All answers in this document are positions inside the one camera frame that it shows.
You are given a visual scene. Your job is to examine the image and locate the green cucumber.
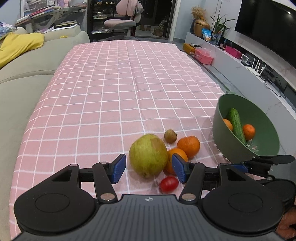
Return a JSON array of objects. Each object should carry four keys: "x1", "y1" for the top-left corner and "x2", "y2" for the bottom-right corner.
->
[{"x1": 227, "y1": 108, "x2": 246, "y2": 145}]

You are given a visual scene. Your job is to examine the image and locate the pink office chair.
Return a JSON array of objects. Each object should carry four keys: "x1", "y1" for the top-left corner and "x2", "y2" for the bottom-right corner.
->
[{"x1": 104, "y1": 0, "x2": 144, "y2": 41}]

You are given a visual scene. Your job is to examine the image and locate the red cherry tomato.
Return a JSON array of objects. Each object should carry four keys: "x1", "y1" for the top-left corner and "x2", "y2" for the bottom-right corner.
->
[{"x1": 159, "y1": 176, "x2": 179, "y2": 193}]

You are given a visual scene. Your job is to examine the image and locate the orange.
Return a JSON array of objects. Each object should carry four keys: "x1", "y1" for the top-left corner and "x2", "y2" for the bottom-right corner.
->
[
  {"x1": 177, "y1": 136, "x2": 200, "y2": 159},
  {"x1": 223, "y1": 118, "x2": 233, "y2": 131},
  {"x1": 243, "y1": 124, "x2": 256, "y2": 141},
  {"x1": 163, "y1": 147, "x2": 189, "y2": 176}
]

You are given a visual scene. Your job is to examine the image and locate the brown longan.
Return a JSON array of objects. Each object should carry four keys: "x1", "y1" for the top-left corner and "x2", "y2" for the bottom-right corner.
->
[{"x1": 164, "y1": 129, "x2": 178, "y2": 144}]

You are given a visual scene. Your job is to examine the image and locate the blue snack bag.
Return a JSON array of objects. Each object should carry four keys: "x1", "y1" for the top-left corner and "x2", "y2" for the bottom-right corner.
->
[{"x1": 202, "y1": 28, "x2": 212, "y2": 42}]

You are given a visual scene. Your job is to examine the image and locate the pink checked tablecloth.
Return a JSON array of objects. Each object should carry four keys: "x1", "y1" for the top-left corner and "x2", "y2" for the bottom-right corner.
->
[{"x1": 9, "y1": 39, "x2": 265, "y2": 240}]

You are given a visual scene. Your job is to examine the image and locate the desk with books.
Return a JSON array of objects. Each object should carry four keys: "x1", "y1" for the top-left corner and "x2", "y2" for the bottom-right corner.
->
[{"x1": 15, "y1": 3, "x2": 87, "y2": 33}]

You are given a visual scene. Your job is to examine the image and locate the golden round vase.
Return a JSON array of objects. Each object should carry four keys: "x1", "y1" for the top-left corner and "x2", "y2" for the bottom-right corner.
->
[{"x1": 194, "y1": 19, "x2": 211, "y2": 38}]

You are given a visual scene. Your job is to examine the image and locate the pink storage box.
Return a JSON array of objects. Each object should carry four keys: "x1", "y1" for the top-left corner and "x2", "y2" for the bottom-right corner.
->
[{"x1": 194, "y1": 48, "x2": 214, "y2": 65}]

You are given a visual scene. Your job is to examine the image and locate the black television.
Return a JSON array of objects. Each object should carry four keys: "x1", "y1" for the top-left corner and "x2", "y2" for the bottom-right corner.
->
[{"x1": 235, "y1": 0, "x2": 295, "y2": 67}]

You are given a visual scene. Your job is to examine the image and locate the white tv console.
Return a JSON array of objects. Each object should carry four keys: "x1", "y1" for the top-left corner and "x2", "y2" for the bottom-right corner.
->
[{"x1": 185, "y1": 32, "x2": 295, "y2": 129}]

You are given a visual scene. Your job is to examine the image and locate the blue patterned cushion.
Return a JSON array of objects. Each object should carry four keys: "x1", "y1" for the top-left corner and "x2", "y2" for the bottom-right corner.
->
[{"x1": 0, "y1": 21, "x2": 16, "y2": 40}]

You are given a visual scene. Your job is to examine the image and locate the magenta box on console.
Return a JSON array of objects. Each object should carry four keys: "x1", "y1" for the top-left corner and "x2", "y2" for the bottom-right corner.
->
[{"x1": 225, "y1": 46, "x2": 242, "y2": 59}]

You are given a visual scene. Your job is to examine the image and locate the person's right hand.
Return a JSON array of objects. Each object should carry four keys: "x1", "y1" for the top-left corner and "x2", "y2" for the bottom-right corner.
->
[{"x1": 276, "y1": 208, "x2": 296, "y2": 240}]

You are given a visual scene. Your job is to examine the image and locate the yellow box on floor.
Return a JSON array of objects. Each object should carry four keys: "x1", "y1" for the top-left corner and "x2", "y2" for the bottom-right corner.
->
[{"x1": 183, "y1": 43, "x2": 196, "y2": 55}]

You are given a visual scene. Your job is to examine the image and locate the green colander bowl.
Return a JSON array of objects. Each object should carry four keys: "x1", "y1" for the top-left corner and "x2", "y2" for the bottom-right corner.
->
[{"x1": 212, "y1": 93, "x2": 280, "y2": 163}]

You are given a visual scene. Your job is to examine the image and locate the potted green plant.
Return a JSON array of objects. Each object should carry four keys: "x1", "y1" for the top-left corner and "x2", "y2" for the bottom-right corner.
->
[{"x1": 210, "y1": 15, "x2": 235, "y2": 46}]

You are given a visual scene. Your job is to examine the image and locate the beige sofa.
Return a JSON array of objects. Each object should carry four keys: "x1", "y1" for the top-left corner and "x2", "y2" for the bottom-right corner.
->
[{"x1": 1, "y1": 26, "x2": 90, "y2": 240}]

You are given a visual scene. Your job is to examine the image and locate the white wifi router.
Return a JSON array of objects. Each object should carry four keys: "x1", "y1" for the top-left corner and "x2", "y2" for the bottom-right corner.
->
[{"x1": 246, "y1": 58, "x2": 266, "y2": 76}]

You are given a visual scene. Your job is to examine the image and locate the yellow cushion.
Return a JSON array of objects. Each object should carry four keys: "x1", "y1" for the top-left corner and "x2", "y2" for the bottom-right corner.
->
[{"x1": 0, "y1": 33, "x2": 44, "y2": 68}]

